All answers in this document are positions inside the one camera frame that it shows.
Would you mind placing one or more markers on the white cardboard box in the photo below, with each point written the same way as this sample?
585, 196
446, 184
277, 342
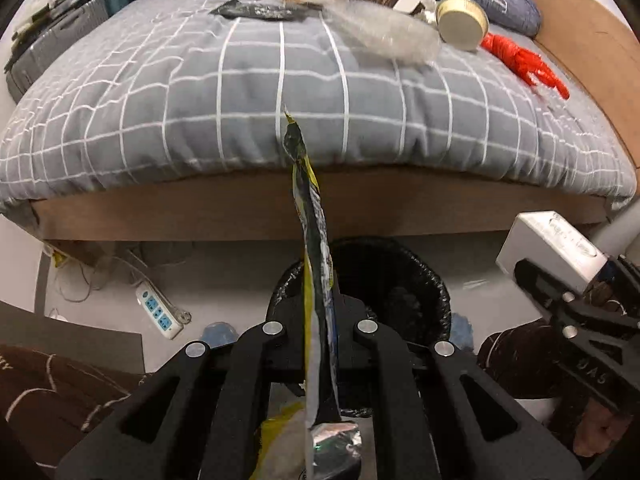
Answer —
545, 245

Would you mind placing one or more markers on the small white carton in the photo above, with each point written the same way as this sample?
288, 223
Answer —
407, 1

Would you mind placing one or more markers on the grey suitcase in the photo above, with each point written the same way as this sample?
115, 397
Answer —
55, 45

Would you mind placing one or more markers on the person's left leg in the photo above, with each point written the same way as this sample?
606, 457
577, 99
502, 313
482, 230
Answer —
45, 395

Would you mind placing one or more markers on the trash bin with black bag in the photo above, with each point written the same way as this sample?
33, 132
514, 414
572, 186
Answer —
395, 280

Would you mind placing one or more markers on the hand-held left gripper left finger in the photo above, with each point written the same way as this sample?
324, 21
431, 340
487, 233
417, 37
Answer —
290, 320

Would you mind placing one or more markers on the red toy lobster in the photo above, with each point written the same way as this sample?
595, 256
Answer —
520, 60

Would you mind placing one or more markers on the black foil wrapper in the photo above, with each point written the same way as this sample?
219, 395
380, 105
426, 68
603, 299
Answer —
255, 10

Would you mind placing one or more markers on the wooden bed frame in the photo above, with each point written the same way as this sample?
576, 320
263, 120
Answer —
200, 215

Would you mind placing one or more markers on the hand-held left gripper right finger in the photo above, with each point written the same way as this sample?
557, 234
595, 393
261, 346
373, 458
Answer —
347, 320

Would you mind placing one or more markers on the white power strip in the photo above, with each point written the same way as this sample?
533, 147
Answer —
157, 310

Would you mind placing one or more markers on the clear plastic bag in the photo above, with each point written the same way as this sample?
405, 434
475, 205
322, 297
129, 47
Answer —
385, 35

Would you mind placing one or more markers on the pile of assorted clutter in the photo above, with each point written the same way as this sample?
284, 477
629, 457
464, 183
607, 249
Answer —
60, 0

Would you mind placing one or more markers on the grey checked blanket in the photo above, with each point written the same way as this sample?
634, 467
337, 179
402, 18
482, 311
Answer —
150, 110

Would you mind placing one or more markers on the crumpled clear plastic wrap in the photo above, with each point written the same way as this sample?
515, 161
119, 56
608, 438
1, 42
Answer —
429, 10

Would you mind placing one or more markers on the yellow black snack wrapper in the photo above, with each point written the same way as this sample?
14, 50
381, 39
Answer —
315, 240

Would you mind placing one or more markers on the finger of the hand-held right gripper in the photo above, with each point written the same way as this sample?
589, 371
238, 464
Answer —
595, 340
629, 280

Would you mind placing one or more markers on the grey floor board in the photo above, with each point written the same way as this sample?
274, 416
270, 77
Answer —
75, 335

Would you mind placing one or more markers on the person's right leg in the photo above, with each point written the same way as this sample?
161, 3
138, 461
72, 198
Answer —
515, 355

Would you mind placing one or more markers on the light blue soft object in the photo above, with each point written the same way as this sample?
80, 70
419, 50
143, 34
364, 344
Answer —
219, 334
461, 330

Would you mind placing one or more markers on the person's leg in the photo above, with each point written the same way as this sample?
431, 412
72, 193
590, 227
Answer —
45, 395
515, 355

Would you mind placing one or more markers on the round cream tin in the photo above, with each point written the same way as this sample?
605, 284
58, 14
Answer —
460, 25

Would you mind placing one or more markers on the person's right hand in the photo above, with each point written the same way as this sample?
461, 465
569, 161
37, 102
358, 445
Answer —
597, 430

